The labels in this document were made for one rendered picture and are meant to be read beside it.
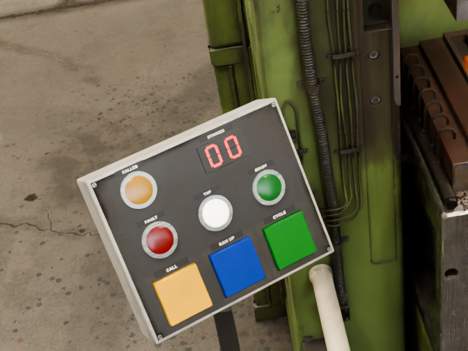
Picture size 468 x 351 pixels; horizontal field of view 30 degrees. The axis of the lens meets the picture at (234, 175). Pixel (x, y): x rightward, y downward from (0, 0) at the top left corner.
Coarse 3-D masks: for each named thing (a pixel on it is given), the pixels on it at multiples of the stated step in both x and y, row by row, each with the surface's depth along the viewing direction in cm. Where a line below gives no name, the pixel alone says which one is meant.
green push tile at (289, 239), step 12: (288, 216) 143; (300, 216) 143; (264, 228) 141; (276, 228) 142; (288, 228) 143; (300, 228) 143; (276, 240) 142; (288, 240) 143; (300, 240) 144; (312, 240) 144; (276, 252) 142; (288, 252) 143; (300, 252) 144; (312, 252) 144; (276, 264) 142; (288, 264) 143
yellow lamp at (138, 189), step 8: (136, 176) 134; (128, 184) 133; (136, 184) 134; (144, 184) 134; (128, 192) 133; (136, 192) 134; (144, 192) 134; (152, 192) 135; (136, 200) 134; (144, 200) 134
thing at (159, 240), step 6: (156, 228) 135; (162, 228) 135; (168, 228) 136; (150, 234) 135; (156, 234) 135; (162, 234) 135; (168, 234) 136; (150, 240) 135; (156, 240) 135; (162, 240) 135; (168, 240) 136; (150, 246) 135; (156, 246) 135; (162, 246) 135; (168, 246) 136; (156, 252) 135; (162, 252) 136
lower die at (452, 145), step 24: (408, 48) 189; (432, 48) 186; (456, 48) 183; (432, 72) 181; (456, 72) 178; (432, 96) 174; (456, 96) 171; (456, 120) 167; (456, 144) 161; (456, 168) 158
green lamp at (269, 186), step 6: (270, 174) 142; (258, 180) 141; (264, 180) 141; (270, 180) 142; (276, 180) 142; (258, 186) 141; (264, 186) 141; (270, 186) 142; (276, 186) 142; (258, 192) 141; (264, 192) 141; (270, 192) 142; (276, 192) 142; (264, 198) 141; (270, 198) 142
